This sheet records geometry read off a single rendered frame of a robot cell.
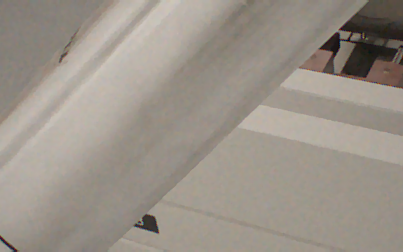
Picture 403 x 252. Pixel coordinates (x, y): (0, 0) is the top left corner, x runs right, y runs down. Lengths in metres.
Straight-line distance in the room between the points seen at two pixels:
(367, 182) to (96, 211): 0.44
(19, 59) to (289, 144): 1.84
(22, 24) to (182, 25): 2.37
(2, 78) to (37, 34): 0.20
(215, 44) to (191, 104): 0.03
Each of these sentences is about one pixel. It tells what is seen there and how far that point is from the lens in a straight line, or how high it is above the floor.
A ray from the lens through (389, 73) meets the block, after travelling 0.96.
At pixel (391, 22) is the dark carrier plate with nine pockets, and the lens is 1.04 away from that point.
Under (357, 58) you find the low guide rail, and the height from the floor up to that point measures 0.85.
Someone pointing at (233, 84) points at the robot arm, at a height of 1.28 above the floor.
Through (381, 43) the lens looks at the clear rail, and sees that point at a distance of 1.02.
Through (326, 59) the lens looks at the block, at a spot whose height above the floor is 0.91.
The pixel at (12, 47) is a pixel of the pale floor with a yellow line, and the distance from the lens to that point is 2.67.
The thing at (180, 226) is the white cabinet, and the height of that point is 0.78.
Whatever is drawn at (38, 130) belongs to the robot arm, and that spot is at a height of 1.26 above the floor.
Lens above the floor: 1.53
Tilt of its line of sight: 43 degrees down
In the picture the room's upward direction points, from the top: 10 degrees counter-clockwise
